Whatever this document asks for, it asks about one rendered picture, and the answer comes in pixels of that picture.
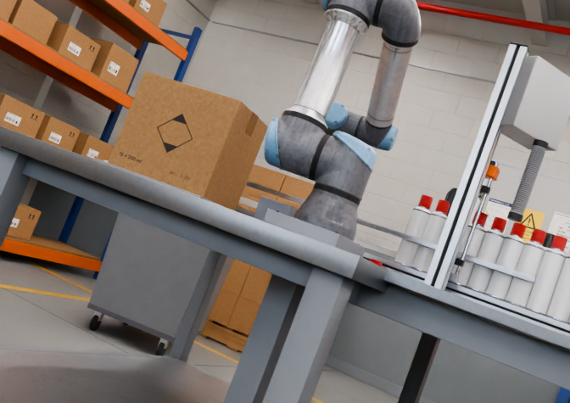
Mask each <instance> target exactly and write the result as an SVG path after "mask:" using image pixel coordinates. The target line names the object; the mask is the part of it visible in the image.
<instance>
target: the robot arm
mask: <svg viewBox="0 0 570 403"><path fill-rule="evenodd" d="M322 8H323V10H324V11H325V14H324V16H325V19H326V21H327V25H326V27H325V30H324V31H323V34H322V36H321V40H320V41H319V44H318V46H317V49H316V51H315V54H314V56H313V59H312V60H311V62H310V66H309V69H308V70H307V72H306V75H305V78H304V80H303V82H302V85H301V87H300V89H299V92H298V95H297V97H296V99H295V101H294V103H293V107H291V108H289V109H285V110H284V111H283V113H282V117H281V118H280V117H274V118H273V119H272V120H271V123H270V125H269V126H268V130H267V133H266V136H265V146H264V155H265V160H266V162H267V163H268V164H270V165H273V166H275V167H277V168H279V169H280V170H285V171H288V172H291V173H293V174H295V175H298V176H302V177H305V178H307V179H310V180H312V181H315V182H316V183H315V185H314V187H313V189H312V192H311V193H310V195H309V196H308V198H307V199H306V200H305V201H304V203H303V204H302V205H301V206H300V207H299V209H298V210H297V211H296V213H295V216H294V218H296V219H299V220H301V221H305V222H308V223H310V224H312V225H315V226H318V227H321V228H324V229H327V230H329V231H332V232H338V234H340V235H342V236H344V237H346V238H348V239H350V240H352V241H353V242H354V239H355V235H356V223H357V218H358V213H357V210H358V207H359V204H360V201H361V200H362V196H363V193H364V192H365V189H366V185H367V183H368V180H369V178H370V175H371V173H372V172H373V166H374V164H375V161H376V157H377V156H376V153H375V151H374V150H373V149H372V148H371V147H370V146H372V147H374V148H378V149H381V150H385V151H389V150H391V148H392V147H393V146H394V142H395V139H396V137H397V134H398V128H397V127H396V126H394V125H392V123H393V120H394V114H395V110H396V108H397V104H398V101H399V97H400V92H401V88H402V85H403V82H404V79H405V73H406V70H407V66H408V63H409V59H410V56H411V50H412V48H413V47H415V46H416V45H417V44H418V40H419V37H420V34H421V17H420V12H419V9H418V7H417V4H416V0H323V1H322ZM370 25H373V26H376V27H380V28H382V29H383V30H382V34H381V38H382V39H383V48H382V52H381V55H380V59H379V63H378V67H377V73H376V77H375V81H374V85H373V89H372V95H371V99H370V103H369V107H368V110H367V115H366V117H365V116H363V115H358V114H356V113H353V112H350V111H348V110H347V109H346V108H345V107H344V106H343V105H342V104H341V103H338V102H333V98H334V96H335V93H336V91H337V89H338V85H339V83H340V81H341V79H342V76H343V74H344V71H345V69H346V66H347V64H348V62H349V58H350V56H351V54H352V52H353V49H354V47H355V44H356V42H357V39H358V37H359V36H360V35H363V34H365V33H367V31H368V28H369V26H370ZM368 145H369V146H368Z"/></svg>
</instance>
